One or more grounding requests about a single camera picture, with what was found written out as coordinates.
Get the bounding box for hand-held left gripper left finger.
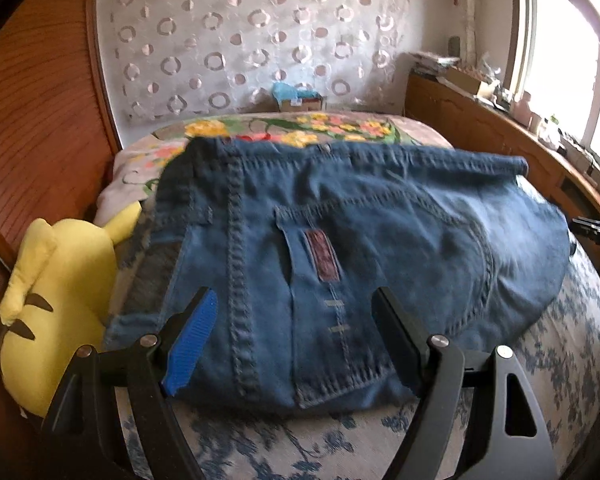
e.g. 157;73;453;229
40;287;219;480

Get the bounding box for window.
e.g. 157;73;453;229
510;0;600;161

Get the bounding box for circle-patterned sheer curtain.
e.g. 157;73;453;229
96;0;473;121

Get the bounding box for stack of papers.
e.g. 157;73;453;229
412;50;462;79

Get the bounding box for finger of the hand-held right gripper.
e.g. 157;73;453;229
570;216;600;250

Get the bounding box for blue denim pants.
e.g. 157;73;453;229
102;136;571;413

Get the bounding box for wooden cabinet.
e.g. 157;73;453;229
404;67;600;281

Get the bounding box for colourful floral pillow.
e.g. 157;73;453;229
95;112;453;221

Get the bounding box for yellow plush toy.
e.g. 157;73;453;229
0;200;143;418

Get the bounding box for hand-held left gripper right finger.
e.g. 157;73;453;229
372;287;556;480

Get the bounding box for blue floral bed sheet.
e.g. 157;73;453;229
115;180;600;480

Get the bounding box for open cardboard box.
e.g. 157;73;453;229
445;67;497;99

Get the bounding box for wooden slatted wardrobe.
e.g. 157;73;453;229
0;0;126;461

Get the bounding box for small cardboard box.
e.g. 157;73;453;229
272;82;327;112

